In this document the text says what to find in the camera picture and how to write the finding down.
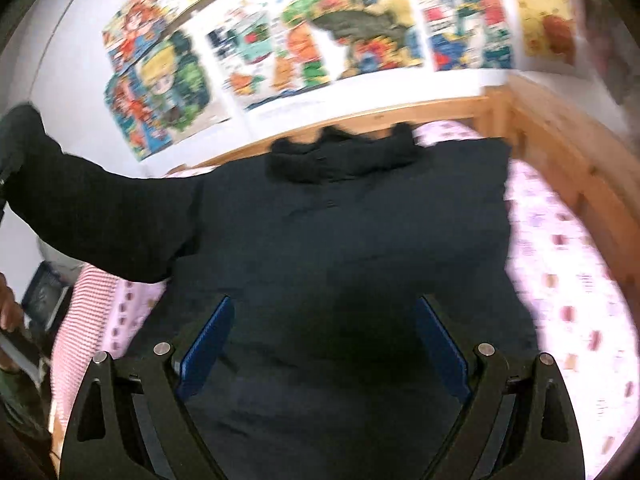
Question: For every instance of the pink apple-print bedsheet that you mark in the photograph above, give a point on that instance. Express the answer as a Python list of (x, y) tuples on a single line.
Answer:
[(560, 260)]

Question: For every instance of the group of colourful wall drawings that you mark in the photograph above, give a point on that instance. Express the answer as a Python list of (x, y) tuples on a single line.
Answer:
[(280, 45)]

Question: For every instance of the person's left hand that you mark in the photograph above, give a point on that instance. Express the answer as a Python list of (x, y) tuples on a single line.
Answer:
[(9, 305)]

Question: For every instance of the blue plastic crate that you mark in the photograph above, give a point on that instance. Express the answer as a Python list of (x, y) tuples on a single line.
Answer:
[(45, 290)]

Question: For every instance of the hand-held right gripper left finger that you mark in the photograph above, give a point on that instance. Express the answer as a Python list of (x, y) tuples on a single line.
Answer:
[(207, 345)]

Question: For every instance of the wooden bed frame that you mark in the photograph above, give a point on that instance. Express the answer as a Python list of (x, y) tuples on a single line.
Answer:
[(550, 130)]

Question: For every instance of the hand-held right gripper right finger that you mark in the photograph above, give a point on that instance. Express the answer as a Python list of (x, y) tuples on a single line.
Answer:
[(442, 345)]

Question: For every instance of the red checkered pillow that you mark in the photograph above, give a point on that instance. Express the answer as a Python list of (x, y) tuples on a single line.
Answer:
[(85, 310)]

